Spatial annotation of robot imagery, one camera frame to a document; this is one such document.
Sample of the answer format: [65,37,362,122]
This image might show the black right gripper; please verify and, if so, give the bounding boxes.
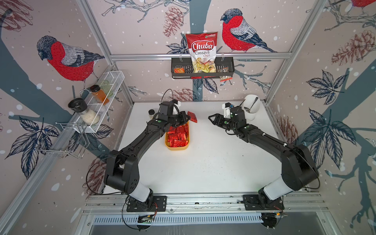
[207,114,237,132]

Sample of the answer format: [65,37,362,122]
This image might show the red foil tea bag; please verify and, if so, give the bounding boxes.
[187,111,197,123]
[167,124,189,141]
[167,139,189,148]

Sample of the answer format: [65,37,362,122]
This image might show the yellow plastic storage box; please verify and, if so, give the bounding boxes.
[164,123,190,151]

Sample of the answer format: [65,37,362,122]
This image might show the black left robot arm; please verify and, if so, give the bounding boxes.
[103,99,190,207]

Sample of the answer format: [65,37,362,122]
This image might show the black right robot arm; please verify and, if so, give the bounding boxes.
[208,106,319,204]

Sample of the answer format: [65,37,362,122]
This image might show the black cap spice jar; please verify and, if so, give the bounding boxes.
[148,109,155,119]

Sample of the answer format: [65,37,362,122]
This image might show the metal spoon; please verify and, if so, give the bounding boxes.
[244,97,259,113]

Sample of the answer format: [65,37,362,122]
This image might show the white utensil cup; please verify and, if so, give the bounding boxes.
[242,95,261,122]

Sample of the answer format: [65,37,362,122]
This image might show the orange spice bottle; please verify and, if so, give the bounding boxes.
[90,85,109,105]

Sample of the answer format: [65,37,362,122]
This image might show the green item on shelf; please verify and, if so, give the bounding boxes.
[100,80,113,98]

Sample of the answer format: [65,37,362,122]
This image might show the Chuba cassava chips bag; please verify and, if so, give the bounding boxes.
[186,32,217,73]

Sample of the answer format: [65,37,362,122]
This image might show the black lid rice jar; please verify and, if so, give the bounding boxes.
[68,98,100,126]

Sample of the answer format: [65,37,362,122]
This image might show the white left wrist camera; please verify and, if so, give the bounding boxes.
[172,99,181,108]

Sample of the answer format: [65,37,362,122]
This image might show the black wall basket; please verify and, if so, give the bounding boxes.
[171,57,235,79]

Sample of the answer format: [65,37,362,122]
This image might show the white wire wall shelf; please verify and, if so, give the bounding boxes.
[68,70,124,133]

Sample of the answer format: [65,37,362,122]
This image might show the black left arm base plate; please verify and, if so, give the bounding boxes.
[126,196,167,212]

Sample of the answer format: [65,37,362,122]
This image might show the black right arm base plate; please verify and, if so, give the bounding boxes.
[241,194,285,211]

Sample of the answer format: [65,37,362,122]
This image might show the chrome wire rack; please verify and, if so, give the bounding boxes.
[34,122,90,159]

